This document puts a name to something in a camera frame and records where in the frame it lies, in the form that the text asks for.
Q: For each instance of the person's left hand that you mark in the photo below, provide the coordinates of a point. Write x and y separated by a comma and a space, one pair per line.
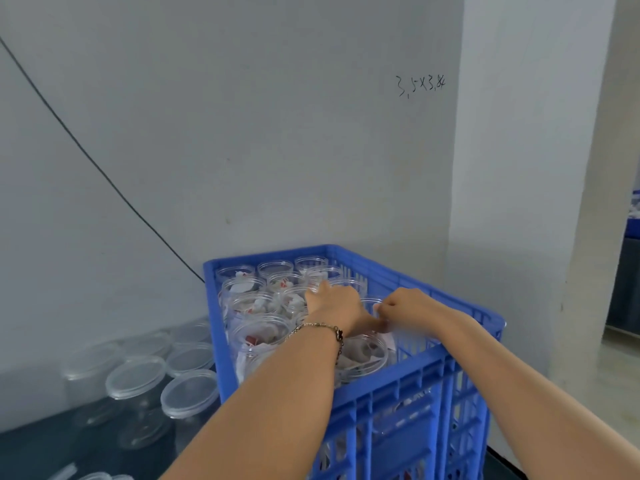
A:
335, 310

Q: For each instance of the person's right hand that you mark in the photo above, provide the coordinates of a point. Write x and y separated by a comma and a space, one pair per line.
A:
410, 310

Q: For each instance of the blue slatted crate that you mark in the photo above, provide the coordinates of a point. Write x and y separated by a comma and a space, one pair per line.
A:
400, 425

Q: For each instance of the group of lidded jars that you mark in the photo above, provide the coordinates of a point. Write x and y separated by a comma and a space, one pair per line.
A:
140, 385

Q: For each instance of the person's right forearm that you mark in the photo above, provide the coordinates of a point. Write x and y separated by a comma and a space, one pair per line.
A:
530, 405

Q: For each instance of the person's left forearm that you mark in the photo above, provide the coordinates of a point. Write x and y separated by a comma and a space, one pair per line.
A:
260, 415

